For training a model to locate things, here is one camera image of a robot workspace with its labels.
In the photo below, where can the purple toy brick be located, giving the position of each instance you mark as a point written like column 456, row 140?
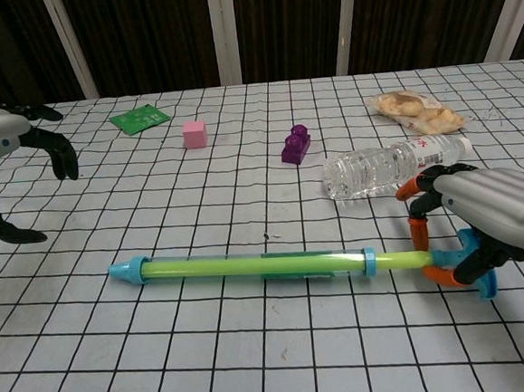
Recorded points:
column 294, row 148

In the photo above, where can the green sachet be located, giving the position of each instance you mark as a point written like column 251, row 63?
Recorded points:
column 140, row 118

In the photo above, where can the green blue toy syringe pump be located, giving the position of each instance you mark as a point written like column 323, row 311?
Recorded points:
column 249, row 266

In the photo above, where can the clear plastic water bottle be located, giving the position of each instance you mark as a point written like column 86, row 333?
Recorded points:
column 378, row 168

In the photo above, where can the pink cube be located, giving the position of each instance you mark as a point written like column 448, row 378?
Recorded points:
column 194, row 136

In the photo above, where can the clear bag of snacks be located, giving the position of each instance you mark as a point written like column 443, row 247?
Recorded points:
column 419, row 111

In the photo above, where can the right orange-tipped silver robot hand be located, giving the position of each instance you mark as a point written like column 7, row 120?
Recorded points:
column 508, row 213

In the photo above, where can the white black-checkered tablecloth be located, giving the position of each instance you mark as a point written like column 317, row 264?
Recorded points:
column 210, row 345

